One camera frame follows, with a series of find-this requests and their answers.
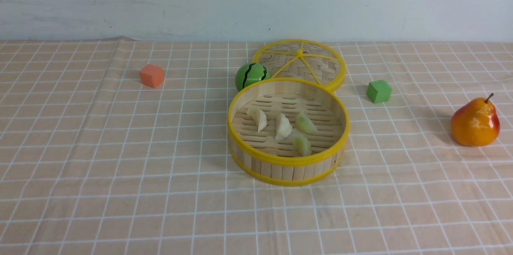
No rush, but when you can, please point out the green foam cube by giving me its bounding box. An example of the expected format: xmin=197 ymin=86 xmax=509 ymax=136
xmin=366 ymin=79 xmax=392 ymax=104

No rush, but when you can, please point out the bamboo steamer tray yellow rim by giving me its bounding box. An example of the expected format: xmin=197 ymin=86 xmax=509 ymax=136
xmin=227 ymin=78 xmax=350 ymax=186

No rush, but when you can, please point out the bamboo steamer lid yellow rim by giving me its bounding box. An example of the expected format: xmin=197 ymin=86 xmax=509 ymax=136
xmin=251 ymin=39 xmax=347 ymax=92

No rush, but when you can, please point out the checkered beige tablecloth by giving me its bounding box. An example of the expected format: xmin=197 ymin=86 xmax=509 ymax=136
xmin=0 ymin=38 xmax=513 ymax=255

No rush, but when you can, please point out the white dumpling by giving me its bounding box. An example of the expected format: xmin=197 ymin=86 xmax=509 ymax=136
xmin=275 ymin=112 xmax=293 ymax=141
xmin=246 ymin=106 xmax=267 ymax=132

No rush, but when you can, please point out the orange yellow toy pear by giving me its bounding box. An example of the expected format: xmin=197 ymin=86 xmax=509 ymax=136
xmin=450 ymin=93 xmax=501 ymax=147

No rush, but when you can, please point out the green toy watermelon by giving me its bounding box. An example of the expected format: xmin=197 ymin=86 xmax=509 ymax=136
xmin=235 ymin=63 xmax=271 ymax=92

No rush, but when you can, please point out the orange foam cube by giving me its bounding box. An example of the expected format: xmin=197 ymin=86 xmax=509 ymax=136
xmin=139 ymin=64 xmax=165 ymax=88

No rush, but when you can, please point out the pale green dumpling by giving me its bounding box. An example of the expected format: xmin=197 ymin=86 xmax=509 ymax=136
xmin=290 ymin=133 xmax=312 ymax=157
xmin=295 ymin=112 xmax=318 ymax=134

